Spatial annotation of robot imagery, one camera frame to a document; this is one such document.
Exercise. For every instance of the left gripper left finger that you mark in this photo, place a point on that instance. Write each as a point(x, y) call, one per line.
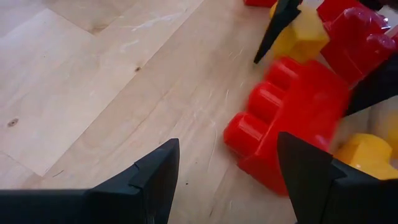
point(124, 202)

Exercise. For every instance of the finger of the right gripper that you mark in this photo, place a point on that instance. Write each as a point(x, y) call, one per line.
point(379, 84)
point(281, 21)

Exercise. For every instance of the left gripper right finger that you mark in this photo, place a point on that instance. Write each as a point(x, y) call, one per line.
point(326, 196)

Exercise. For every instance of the yellow one-stud block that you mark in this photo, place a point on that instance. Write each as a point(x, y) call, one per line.
point(306, 34)
point(367, 152)

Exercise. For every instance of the red two-stud block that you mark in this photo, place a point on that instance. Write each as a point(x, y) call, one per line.
point(354, 40)
point(259, 2)

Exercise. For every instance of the red four-stud block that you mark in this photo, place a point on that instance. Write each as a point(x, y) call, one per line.
point(295, 109)

